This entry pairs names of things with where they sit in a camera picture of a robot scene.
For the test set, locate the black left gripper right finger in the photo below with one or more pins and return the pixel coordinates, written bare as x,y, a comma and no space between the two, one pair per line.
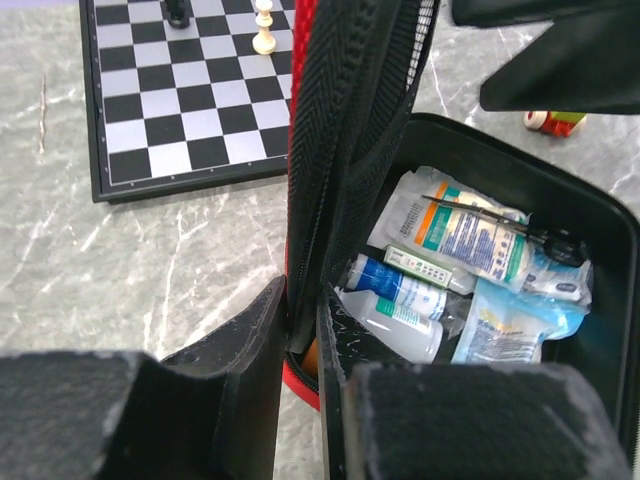
343,343

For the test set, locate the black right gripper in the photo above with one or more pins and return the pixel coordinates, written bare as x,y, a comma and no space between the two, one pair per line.
586,61

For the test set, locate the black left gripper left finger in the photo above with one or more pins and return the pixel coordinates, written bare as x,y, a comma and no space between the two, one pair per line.
236,377

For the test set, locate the brown bottle orange cap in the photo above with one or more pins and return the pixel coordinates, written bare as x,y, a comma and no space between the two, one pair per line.
309,363

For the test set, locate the white medicine bottle green label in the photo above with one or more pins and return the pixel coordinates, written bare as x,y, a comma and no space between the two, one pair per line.
407,333

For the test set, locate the small dropper bottle blue label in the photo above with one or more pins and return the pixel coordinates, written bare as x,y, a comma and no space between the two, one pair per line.
366,273

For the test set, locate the small green box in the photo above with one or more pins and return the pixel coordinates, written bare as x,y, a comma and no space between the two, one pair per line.
458,281

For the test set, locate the beige bandage pack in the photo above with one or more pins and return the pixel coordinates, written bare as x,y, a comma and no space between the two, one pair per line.
451,237

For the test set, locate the blue wipes packet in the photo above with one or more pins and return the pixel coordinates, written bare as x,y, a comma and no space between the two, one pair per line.
507,327

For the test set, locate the black handled scissors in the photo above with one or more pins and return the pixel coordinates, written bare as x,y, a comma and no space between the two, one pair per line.
559,245

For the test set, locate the red black medicine case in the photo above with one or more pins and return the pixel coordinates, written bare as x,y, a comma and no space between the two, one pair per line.
573,415

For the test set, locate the colourful toy block car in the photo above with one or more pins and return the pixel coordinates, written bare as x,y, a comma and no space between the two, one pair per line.
555,123

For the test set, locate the black white chessboard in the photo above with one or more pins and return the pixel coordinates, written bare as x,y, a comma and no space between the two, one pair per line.
175,110

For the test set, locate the cream chess queen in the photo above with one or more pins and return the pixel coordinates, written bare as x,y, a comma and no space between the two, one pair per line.
263,42

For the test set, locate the black chess pawn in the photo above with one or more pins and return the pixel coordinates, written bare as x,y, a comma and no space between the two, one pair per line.
177,14

